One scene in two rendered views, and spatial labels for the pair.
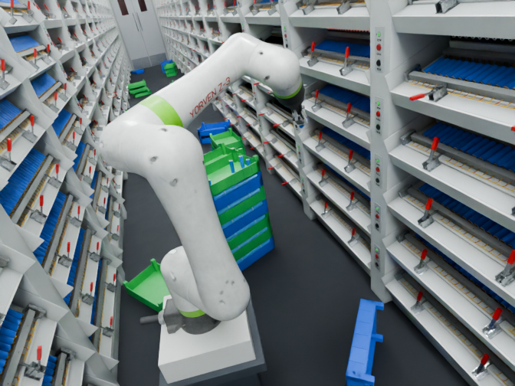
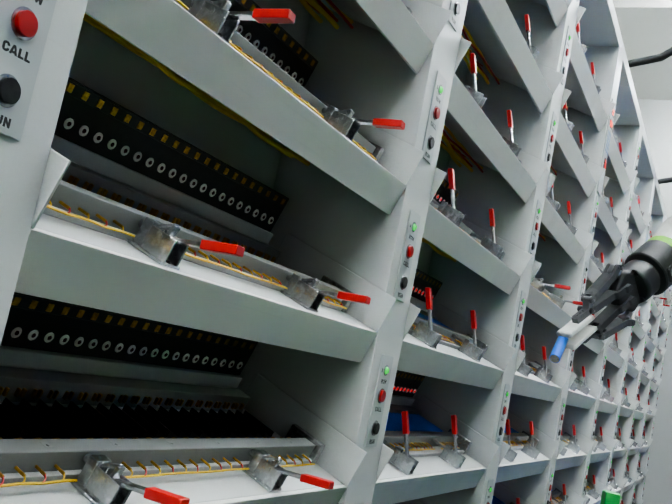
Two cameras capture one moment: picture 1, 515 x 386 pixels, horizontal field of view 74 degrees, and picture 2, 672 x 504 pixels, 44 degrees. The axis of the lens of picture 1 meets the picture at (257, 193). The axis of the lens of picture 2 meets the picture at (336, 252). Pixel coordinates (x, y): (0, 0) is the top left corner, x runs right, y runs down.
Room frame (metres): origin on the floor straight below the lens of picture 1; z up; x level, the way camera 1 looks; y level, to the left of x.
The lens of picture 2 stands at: (2.62, 0.36, 0.66)
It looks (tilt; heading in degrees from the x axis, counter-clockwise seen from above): 7 degrees up; 219
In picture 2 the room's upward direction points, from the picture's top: 12 degrees clockwise
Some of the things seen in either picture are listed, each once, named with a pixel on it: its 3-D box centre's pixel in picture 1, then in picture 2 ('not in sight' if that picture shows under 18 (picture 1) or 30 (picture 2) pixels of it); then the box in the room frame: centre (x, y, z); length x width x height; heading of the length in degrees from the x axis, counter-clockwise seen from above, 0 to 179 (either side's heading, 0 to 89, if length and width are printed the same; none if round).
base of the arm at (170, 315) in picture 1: (182, 311); not in sight; (0.77, 0.30, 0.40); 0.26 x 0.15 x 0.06; 88
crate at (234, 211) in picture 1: (229, 199); not in sight; (1.47, 0.14, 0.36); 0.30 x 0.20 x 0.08; 125
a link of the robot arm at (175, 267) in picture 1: (191, 280); not in sight; (0.76, 0.24, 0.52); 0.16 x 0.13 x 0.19; 43
